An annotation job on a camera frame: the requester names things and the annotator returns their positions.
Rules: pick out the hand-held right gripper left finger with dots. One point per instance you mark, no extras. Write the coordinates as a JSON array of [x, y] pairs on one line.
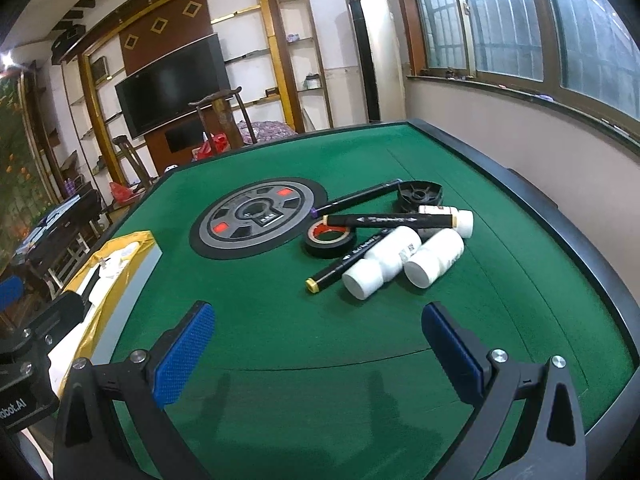
[[182, 355]]

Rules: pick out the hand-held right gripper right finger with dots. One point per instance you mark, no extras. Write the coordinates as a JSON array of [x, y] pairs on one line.
[[452, 355]]

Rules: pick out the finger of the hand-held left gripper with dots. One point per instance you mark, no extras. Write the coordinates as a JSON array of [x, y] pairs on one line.
[[55, 312], [10, 294]]

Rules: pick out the white power adapter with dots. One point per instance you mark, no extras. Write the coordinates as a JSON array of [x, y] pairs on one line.
[[117, 260]]

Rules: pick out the white box with yellow tape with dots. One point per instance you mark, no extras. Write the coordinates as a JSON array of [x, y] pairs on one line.
[[135, 280]]

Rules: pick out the large white bottle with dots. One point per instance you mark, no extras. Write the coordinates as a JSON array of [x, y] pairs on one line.
[[370, 270]]

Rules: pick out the slender white bottle red label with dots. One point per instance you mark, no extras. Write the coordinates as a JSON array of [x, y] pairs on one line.
[[462, 222]]

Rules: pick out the black marker yellow cap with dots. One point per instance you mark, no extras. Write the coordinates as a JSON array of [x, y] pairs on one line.
[[345, 262]]

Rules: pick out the black marker pale orange cap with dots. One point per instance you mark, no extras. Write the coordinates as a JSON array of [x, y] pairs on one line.
[[380, 220]]

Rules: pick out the black electrical tape roll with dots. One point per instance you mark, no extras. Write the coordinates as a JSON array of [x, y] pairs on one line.
[[315, 250]]

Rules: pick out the dark wooden desk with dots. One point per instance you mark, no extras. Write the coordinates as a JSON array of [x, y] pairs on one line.
[[65, 220]]

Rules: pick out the red plastic bag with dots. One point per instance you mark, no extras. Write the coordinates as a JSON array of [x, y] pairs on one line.
[[120, 194], [210, 149]]

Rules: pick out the black plastic cap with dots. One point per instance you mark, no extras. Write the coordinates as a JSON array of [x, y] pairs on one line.
[[425, 195]]

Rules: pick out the dark wooden chair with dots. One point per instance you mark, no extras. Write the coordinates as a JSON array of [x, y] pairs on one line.
[[131, 157]]

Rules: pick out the black marker purple cap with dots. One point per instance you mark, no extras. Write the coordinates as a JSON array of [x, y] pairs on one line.
[[360, 197]]

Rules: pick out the round grey control panel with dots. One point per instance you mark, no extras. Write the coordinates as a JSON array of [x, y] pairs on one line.
[[295, 210]]

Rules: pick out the floral cloth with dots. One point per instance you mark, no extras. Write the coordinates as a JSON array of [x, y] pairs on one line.
[[267, 131]]

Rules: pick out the small framed picture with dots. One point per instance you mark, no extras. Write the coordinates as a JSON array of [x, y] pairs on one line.
[[101, 69]]

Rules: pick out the wooden chair curved top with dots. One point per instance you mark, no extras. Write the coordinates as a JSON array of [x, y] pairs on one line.
[[222, 110]]

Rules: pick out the black television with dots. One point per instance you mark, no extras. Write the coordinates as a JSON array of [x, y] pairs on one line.
[[170, 85]]

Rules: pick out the small jar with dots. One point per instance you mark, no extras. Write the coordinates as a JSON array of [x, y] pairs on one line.
[[312, 83]]

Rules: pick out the tower air conditioner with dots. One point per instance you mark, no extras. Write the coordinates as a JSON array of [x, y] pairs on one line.
[[387, 50]]

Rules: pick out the barred window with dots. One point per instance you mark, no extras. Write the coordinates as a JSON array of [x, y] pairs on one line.
[[500, 15]]

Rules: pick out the flower wall poster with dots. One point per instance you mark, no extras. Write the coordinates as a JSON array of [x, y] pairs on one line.
[[15, 160]]

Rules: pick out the gold framed wall shelves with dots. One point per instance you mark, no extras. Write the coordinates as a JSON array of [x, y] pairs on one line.
[[92, 110]]

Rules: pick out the wooden wall shelves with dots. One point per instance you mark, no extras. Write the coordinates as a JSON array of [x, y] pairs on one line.
[[282, 50]]

